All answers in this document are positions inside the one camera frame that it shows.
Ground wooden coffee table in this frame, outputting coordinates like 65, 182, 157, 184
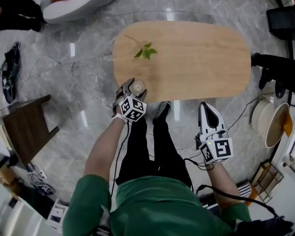
112, 21, 252, 103

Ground person's right forearm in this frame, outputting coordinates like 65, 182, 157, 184
206, 163, 241, 210

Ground white round basket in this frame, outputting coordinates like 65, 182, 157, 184
250, 99, 293, 148

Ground black floor cable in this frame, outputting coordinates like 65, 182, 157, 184
227, 93, 276, 132

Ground white box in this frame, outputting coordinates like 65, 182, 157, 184
45, 198, 70, 230

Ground metal wire rack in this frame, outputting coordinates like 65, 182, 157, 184
250, 161, 285, 204

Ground striped cloth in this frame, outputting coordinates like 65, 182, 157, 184
236, 181, 252, 199

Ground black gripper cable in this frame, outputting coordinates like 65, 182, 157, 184
110, 120, 131, 199
183, 157, 281, 219

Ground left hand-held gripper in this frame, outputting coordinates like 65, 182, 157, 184
112, 78, 148, 122

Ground person's green shirt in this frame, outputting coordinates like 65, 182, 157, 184
62, 174, 252, 236

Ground black bag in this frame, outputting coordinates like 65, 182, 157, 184
0, 42, 22, 104

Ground person's left forearm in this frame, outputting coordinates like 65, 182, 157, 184
83, 118, 128, 181

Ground orange cushion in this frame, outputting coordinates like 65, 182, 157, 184
282, 112, 294, 138

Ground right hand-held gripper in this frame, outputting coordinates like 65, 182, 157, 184
195, 101, 234, 165

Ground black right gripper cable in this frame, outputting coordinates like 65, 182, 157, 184
183, 157, 281, 219

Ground black backpack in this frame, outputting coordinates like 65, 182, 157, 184
236, 216, 295, 236

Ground dark wooden side table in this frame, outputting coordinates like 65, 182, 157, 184
0, 94, 60, 167

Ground black standing fan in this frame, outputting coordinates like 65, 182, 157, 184
250, 52, 295, 106

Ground person's black trousers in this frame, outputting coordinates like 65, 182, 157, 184
115, 117, 193, 189

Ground black cable bundle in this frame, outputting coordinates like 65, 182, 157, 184
27, 163, 56, 197

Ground person's right shoe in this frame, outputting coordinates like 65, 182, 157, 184
153, 101, 172, 120

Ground green leaf sprig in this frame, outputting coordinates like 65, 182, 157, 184
124, 34, 158, 60

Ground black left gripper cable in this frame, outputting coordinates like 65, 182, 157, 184
110, 120, 131, 199

